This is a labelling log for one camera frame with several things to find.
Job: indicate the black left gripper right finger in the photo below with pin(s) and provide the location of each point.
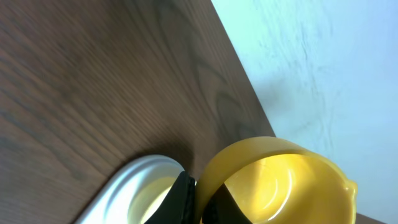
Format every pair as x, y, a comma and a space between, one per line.
222, 209

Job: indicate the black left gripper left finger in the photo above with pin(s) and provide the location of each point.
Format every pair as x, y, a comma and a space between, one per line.
179, 203

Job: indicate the yellow plastic measuring scoop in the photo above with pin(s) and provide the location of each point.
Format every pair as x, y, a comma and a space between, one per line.
272, 180

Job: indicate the pale yellow bowl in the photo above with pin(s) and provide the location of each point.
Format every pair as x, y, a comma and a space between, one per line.
148, 200

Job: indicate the white digital kitchen scale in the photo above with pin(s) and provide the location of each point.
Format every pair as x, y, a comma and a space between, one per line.
111, 204

